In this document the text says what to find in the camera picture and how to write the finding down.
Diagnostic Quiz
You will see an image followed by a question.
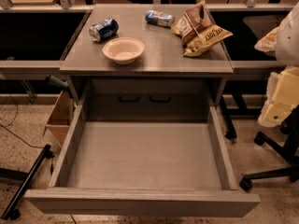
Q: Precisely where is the black table leg left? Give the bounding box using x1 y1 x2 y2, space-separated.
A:
0 144 54 220

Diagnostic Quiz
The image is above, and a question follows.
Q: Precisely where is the brown chip bag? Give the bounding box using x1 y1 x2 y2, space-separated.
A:
171 0 232 57

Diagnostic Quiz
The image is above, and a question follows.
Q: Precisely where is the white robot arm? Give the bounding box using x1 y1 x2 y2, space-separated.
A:
254 3 299 128

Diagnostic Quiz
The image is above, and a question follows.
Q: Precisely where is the white bowl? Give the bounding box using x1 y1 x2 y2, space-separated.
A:
102 37 145 64

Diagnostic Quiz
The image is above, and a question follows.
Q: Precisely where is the blue white crushed can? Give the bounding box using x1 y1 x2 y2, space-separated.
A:
145 10 175 27

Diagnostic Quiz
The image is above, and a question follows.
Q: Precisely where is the black table leg right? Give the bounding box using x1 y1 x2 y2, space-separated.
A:
220 97 237 139

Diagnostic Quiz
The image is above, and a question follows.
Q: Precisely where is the blue soda can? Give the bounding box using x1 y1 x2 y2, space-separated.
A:
89 18 119 42

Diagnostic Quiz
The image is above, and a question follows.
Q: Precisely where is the black floor cable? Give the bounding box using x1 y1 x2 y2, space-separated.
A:
0 81 45 150

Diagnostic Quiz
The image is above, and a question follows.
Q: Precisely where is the green tube in box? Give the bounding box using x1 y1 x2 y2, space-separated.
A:
46 76 69 91

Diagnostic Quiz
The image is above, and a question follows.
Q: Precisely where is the grey top drawer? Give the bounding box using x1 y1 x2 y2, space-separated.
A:
25 77 260 217

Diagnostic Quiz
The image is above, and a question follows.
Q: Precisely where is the black table leg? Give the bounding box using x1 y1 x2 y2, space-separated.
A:
220 97 237 139
0 144 54 220

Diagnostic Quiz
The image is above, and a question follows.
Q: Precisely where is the black office chair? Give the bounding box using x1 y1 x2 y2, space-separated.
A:
238 14 299 192

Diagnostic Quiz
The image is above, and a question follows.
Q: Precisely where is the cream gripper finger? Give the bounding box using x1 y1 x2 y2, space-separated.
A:
254 27 278 52

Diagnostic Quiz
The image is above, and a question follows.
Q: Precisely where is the cardboard box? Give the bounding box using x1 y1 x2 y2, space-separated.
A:
45 91 74 146

